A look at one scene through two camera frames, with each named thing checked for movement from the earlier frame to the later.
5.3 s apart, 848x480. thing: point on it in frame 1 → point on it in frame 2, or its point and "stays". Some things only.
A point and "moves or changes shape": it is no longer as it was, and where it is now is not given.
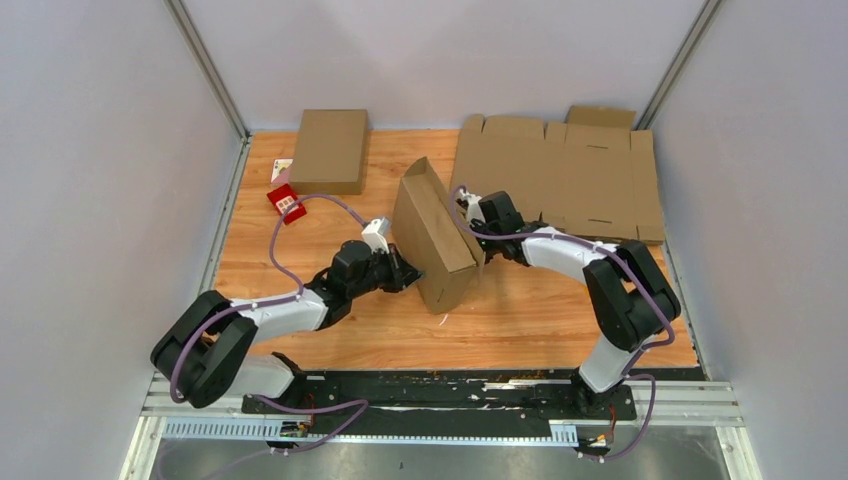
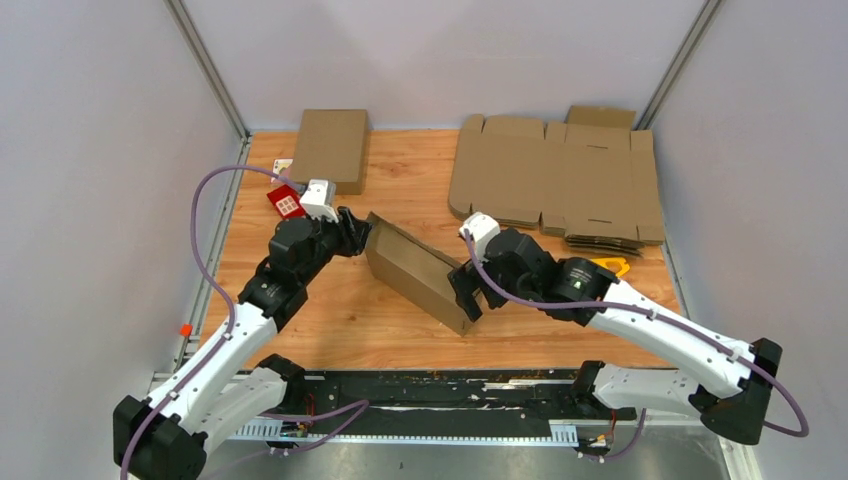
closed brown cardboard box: [330, 155] stays
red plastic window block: [281, 198] stays
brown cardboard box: [438, 238] moves or changes shape
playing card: [281, 171] stays
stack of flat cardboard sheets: [594, 177] stays
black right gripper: [477, 225] → [465, 281]
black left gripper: [403, 274] → [356, 231]
